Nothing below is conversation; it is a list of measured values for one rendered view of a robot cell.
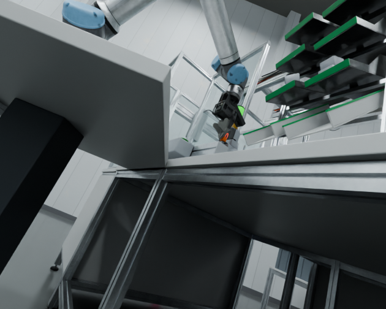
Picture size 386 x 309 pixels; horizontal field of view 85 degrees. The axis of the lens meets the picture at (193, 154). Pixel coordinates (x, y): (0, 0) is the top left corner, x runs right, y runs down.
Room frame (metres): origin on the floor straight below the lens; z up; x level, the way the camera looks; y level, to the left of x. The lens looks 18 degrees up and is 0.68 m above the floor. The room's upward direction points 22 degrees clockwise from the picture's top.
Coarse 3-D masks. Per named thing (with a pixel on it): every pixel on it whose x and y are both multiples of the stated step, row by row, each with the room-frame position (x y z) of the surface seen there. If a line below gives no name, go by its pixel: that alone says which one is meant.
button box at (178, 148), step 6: (180, 138) 0.74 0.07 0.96; (168, 144) 0.80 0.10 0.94; (174, 144) 0.76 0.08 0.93; (180, 144) 0.74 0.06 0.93; (186, 144) 0.75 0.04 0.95; (168, 150) 0.78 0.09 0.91; (174, 150) 0.74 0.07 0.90; (180, 150) 0.75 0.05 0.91; (186, 150) 0.76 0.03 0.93; (168, 156) 0.84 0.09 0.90; (174, 156) 0.81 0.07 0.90; (180, 156) 0.77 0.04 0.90; (186, 156) 0.76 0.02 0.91
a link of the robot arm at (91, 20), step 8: (72, 0) 0.54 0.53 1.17; (64, 8) 0.51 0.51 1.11; (72, 8) 0.50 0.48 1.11; (80, 8) 0.50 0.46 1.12; (88, 8) 0.52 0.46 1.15; (96, 8) 0.56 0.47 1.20; (64, 16) 0.52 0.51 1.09; (72, 16) 0.51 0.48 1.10; (80, 16) 0.51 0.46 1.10; (88, 16) 0.52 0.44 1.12; (96, 16) 0.53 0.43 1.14; (104, 16) 0.55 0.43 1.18; (72, 24) 0.53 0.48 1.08; (80, 24) 0.53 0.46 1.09; (88, 24) 0.53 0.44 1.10; (96, 24) 0.54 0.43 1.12; (96, 32) 0.56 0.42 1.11; (104, 32) 0.61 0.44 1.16
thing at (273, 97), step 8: (296, 80) 0.54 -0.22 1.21; (280, 88) 0.59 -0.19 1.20; (288, 88) 0.56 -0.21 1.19; (296, 88) 0.55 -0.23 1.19; (304, 88) 0.55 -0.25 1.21; (272, 96) 0.63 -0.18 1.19; (280, 96) 0.61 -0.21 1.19; (288, 96) 0.61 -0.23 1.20; (296, 96) 0.61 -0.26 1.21; (304, 96) 0.60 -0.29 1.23; (312, 96) 0.60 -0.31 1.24; (320, 96) 0.60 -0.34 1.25; (280, 104) 0.68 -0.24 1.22; (288, 104) 0.68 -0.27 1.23; (320, 104) 0.67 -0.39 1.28; (328, 104) 0.67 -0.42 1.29
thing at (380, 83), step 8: (384, 8) 0.45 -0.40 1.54; (368, 16) 0.49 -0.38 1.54; (376, 16) 0.48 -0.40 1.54; (384, 40) 0.44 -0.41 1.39; (368, 48) 0.48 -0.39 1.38; (376, 48) 0.47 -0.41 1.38; (344, 56) 0.54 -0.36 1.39; (352, 56) 0.52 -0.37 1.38; (304, 72) 0.66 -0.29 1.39; (312, 72) 0.64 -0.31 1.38; (384, 80) 0.43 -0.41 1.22; (352, 88) 0.50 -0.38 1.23; (360, 88) 0.48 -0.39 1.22; (368, 88) 0.47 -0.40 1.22; (328, 96) 0.56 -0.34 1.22; (336, 96) 0.54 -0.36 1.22; (296, 104) 0.66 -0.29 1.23; (304, 104) 0.63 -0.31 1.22; (312, 104) 0.61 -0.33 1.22
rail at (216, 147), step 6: (204, 144) 0.71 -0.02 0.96; (210, 144) 0.67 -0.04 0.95; (216, 144) 0.64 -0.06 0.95; (222, 144) 0.65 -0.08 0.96; (192, 150) 0.77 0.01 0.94; (198, 150) 0.74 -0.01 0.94; (204, 150) 0.70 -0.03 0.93; (210, 150) 0.66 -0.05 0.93; (216, 150) 0.64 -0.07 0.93; (222, 150) 0.65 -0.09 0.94
